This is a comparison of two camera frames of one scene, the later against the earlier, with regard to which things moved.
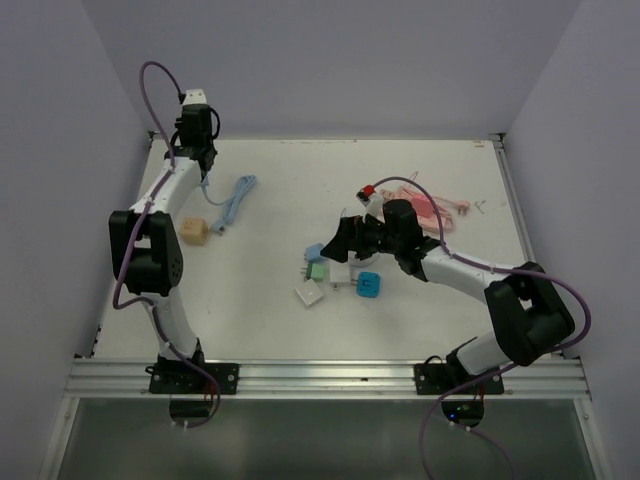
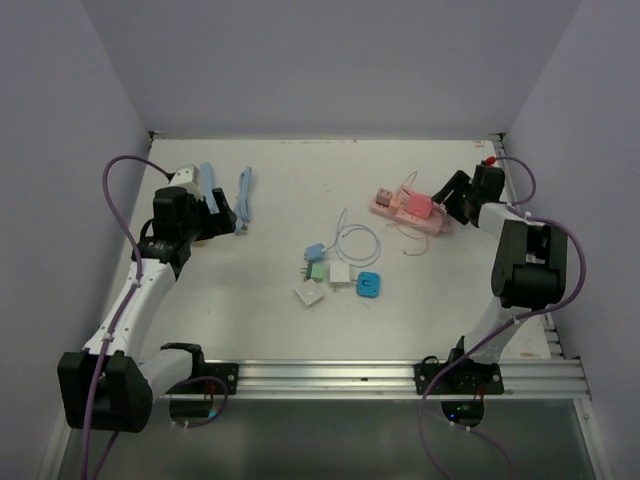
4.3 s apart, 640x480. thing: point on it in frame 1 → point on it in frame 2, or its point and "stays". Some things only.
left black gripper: [178, 124] → [217, 224]
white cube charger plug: [339, 275] stays
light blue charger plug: [313, 252] stays
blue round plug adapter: [368, 284] stays
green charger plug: [319, 272] stays
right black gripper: [350, 236] → [459, 181]
